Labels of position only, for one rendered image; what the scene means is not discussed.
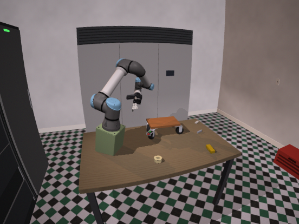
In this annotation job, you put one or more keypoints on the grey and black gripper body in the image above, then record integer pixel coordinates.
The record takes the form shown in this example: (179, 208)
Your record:
(138, 101)

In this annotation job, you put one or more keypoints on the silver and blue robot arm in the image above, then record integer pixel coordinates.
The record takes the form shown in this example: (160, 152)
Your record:
(111, 106)

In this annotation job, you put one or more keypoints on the beige roll of masking tape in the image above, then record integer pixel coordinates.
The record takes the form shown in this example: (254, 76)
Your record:
(157, 160)

